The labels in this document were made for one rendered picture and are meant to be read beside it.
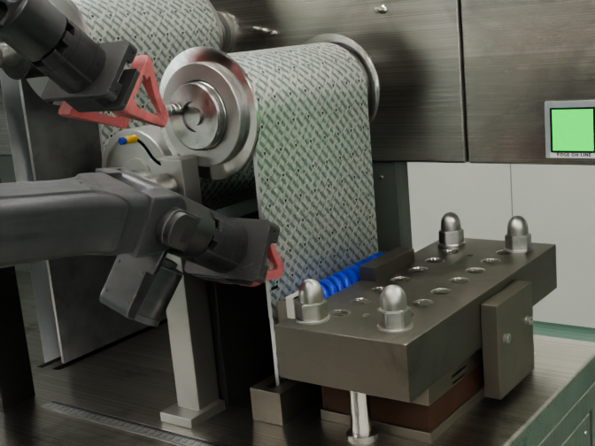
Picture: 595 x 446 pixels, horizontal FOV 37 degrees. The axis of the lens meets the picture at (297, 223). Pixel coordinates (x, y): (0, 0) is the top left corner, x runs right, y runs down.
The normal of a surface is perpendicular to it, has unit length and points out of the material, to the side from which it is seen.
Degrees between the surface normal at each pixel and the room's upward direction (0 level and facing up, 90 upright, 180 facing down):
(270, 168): 90
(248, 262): 60
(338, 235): 90
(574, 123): 90
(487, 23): 90
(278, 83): 65
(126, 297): 71
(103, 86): 50
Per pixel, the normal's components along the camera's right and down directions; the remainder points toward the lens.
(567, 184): -0.58, 0.22
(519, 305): 0.81, 0.06
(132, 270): -0.36, -0.11
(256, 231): -0.55, -0.29
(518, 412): -0.09, -0.97
